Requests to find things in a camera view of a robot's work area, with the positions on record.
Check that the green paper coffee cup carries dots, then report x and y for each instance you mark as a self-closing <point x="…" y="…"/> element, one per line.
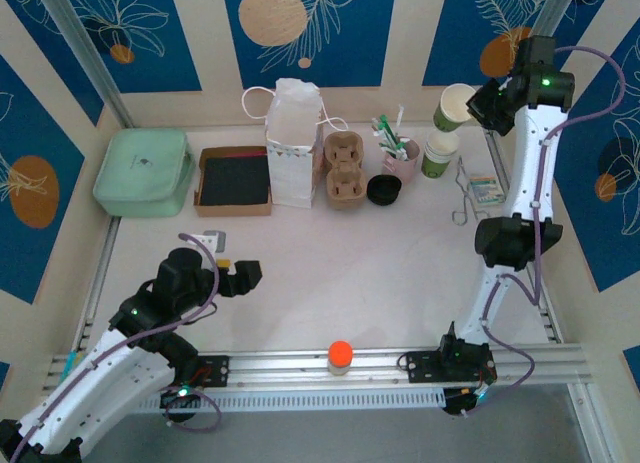
<point x="450" y="118"/>

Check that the black paper napkin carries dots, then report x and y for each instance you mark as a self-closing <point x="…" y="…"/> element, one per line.
<point x="235" y="180"/>

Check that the white cartoon print paper bag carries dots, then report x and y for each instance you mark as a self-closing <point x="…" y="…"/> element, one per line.
<point x="292" y="173"/>

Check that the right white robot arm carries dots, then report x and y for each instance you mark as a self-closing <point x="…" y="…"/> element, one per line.
<point x="530" y="158"/>

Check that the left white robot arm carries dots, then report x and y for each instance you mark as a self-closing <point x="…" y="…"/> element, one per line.
<point x="100" y="378"/>

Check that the blue wet wipes pack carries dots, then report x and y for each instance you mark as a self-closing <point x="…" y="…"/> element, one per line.
<point x="74" y="360"/>

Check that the brown cardboard napkin box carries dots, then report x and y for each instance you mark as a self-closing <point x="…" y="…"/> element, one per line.
<point x="232" y="211"/>

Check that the printed sugar packets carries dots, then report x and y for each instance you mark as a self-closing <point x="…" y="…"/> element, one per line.
<point x="482" y="190"/>

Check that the green paper cup stack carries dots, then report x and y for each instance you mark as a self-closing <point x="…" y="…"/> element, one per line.
<point x="435" y="165"/>

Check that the white wrapped drinking straw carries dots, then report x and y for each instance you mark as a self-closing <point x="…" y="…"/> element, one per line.
<point x="384" y="119"/>
<point x="407" y="144"/>
<point x="376" y="129"/>
<point x="399" y="118"/>

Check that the pink metal straw bucket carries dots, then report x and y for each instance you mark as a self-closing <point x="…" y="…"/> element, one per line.
<point x="400" y="170"/>

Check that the mint green zip case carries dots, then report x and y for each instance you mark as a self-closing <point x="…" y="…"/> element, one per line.
<point x="140" y="168"/>

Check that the orange capped jar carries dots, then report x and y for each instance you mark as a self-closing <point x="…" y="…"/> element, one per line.
<point x="340" y="353"/>

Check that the pink paper napkin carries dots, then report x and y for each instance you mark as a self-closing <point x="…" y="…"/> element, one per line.
<point x="247" y="154"/>

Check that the black controller box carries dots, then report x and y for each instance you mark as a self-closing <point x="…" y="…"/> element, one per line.
<point x="182" y="408"/>
<point x="457" y="403"/>

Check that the black cup lid stack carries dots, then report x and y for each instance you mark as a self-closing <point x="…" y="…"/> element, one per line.
<point x="385" y="203"/>

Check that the aluminium frame post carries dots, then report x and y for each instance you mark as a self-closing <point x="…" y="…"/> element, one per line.
<point x="555" y="8"/>
<point x="82" y="48"/>

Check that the left black mount plate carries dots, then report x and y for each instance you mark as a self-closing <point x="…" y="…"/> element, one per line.
<point x="217" y="370"/>

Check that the black mount plate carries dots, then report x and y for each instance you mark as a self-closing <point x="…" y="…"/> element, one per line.
<point x="217" y="370"/>
<point x="415" y="368"/>

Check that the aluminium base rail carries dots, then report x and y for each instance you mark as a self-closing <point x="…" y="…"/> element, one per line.
<point x="285" y="368"/>

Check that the right black mount plate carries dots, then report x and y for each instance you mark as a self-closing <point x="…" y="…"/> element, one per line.
<point x="415" y="368"/>

